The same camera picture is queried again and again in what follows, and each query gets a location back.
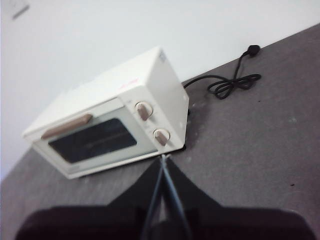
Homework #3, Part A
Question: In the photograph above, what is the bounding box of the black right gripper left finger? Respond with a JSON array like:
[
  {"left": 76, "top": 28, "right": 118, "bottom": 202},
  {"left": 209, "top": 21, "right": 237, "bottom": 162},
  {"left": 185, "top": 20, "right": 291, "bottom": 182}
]
[{"left": 14, "top": 156, "right": 165, "bottom": 240}]

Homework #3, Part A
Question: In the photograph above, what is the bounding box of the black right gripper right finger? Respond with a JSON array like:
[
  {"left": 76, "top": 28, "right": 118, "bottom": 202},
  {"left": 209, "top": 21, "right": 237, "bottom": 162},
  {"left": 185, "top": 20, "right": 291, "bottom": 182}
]
[{"left": 165, "top": 156, "right": 320, "bottom": 240}]

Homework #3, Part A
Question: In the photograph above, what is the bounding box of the oven door with beige handle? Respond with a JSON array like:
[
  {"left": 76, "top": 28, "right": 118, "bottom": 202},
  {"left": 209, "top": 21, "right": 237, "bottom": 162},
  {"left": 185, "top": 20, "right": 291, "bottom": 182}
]
[{"left": 32, "top": 97, "right": 160, "bottom": 180}]

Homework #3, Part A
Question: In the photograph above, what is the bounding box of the beige oven knob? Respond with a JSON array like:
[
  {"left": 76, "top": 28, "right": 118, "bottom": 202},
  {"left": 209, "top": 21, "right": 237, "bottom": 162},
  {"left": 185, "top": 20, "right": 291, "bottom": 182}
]
[
  {"left": 152, "top": 127, "right": 172, "bottom": 147},
  {"left": 134, "top": 100, "right": 155, "bottom": 122}
]

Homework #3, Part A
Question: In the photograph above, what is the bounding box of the cream white toaster oven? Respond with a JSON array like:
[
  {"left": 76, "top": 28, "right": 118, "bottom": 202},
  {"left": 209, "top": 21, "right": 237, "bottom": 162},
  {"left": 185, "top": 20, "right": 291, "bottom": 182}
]
[{"left": 21, "top": 45, "right": 190, "bottom": 180}]

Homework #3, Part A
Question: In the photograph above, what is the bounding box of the black oven power cable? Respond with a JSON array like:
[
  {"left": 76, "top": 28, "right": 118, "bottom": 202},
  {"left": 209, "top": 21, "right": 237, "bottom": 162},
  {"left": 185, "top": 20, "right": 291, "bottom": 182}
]
[{"left": 183, "top": 44, "right": 262, "bottom": 100}]

